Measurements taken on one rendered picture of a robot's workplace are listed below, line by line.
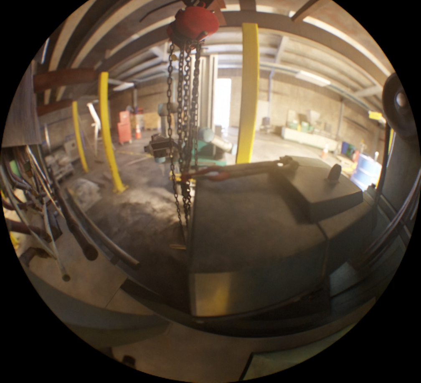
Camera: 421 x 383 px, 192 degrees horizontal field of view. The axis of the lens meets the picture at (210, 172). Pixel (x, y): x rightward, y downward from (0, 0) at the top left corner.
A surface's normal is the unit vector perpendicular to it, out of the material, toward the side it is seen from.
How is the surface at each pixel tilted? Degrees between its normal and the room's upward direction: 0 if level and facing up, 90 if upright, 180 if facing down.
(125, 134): 90
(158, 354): 0
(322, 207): 48
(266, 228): 0
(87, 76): 90
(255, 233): 0
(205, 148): 90
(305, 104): 90
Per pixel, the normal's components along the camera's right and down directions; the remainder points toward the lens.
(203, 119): -0.03, 0.46
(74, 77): 0.95, 0.17
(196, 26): 0.52, 0.41
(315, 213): 0.06, -0.25
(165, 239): 0.04, -0.89
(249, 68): -0.30, 0.43
